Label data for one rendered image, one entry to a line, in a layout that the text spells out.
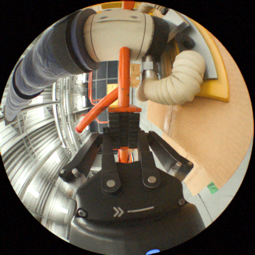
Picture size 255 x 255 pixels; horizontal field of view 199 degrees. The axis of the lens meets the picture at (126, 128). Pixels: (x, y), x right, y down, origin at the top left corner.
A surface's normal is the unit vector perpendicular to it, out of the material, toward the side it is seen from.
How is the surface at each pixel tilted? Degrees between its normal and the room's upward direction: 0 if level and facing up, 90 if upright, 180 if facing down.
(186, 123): 1
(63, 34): 90
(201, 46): 1
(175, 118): 1
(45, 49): 96
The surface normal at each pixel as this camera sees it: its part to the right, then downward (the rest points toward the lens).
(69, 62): 0.02, 1.00
